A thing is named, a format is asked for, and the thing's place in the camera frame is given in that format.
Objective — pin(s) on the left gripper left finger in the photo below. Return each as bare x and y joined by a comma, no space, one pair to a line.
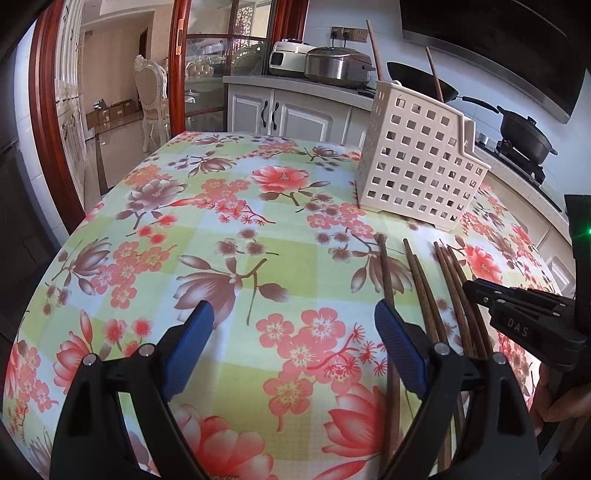
91,440

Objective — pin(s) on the black wok pan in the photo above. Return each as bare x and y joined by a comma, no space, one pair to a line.
424,83

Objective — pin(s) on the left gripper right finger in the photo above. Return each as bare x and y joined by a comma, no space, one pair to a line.
497,441

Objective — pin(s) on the black lidded pot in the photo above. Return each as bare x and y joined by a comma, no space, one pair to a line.
525,137

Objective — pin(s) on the black glass gas stove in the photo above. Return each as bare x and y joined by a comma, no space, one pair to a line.
529,171

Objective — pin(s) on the brown wooden chopstick seven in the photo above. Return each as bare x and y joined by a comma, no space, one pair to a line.
464,304

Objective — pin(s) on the white lower cabinets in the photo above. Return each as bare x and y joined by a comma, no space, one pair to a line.
310,111

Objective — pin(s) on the white perforated utensil basket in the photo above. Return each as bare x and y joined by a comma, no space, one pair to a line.
418,160

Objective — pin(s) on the floral tablecloth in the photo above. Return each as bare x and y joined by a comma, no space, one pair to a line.
292,382

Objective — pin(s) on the black range hood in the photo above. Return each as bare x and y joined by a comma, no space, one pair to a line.
509,39

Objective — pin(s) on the white ornate dining chair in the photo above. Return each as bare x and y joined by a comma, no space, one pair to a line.
151,86

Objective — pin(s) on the red wooden sliding door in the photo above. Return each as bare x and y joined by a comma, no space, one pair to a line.
43,110

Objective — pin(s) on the wall power outlet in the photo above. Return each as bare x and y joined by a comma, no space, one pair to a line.
349,34

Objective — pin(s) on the cardboard boxes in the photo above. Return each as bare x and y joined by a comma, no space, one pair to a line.
102,114

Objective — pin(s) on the silver rice cooker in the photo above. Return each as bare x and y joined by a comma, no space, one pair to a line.
338,66

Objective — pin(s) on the brown wooden chopstick six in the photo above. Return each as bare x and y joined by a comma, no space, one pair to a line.
463,326

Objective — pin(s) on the brown wooden chopstick two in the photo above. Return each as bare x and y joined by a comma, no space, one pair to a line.
436,80

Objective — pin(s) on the brown wooden chopstick three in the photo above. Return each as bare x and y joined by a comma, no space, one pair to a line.
385,325

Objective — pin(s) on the brown wooden chopstick one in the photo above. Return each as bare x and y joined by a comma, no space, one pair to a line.
375,47

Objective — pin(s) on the person's right hand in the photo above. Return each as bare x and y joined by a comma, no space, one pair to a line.
548,408

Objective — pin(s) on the white pressure cooker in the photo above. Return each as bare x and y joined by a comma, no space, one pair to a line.
287,58

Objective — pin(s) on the brown wooden chopstick four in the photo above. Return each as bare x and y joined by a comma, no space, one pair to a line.
419,287

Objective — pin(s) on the brown wooden chopstick eight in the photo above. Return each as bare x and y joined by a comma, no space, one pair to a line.
481,335

